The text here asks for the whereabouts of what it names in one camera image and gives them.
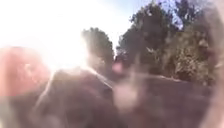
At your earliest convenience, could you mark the row of trees and bushes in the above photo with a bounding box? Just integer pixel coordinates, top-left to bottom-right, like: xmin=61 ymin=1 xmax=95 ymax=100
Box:
xmin=81 ymin=27 xmax=116 ymax=78

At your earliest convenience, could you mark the grey asphalt road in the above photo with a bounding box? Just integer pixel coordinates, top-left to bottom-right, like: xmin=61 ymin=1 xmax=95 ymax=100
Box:
xmin=0 ymin=66 xmax=224 ymax=128

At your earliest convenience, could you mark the row of green trees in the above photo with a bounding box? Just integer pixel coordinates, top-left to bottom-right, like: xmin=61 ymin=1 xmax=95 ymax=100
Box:
xmin=115 ymin=0 xmax=224 ymax=86

